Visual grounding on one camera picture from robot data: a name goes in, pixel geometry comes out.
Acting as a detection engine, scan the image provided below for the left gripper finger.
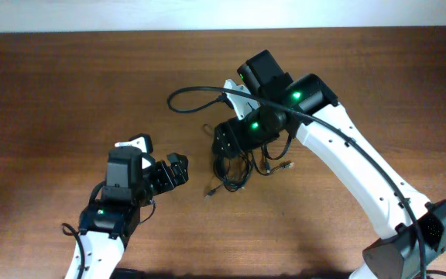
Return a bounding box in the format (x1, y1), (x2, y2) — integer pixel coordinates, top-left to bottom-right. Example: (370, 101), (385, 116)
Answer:
(166, 153), (188, 171)
(170, 164), (189, 187)

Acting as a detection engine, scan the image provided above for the black cable bundle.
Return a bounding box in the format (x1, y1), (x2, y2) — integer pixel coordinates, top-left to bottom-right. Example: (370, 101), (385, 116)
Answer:
(201, 122), (296, 202)

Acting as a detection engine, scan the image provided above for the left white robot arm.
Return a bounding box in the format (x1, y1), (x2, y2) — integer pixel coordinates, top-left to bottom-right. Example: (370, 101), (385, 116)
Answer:
(62, 146), (189, 278)

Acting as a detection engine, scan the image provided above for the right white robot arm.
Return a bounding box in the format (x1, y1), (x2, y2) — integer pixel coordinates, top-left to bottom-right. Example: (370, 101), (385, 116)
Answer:
(213, 51), (446, 278)

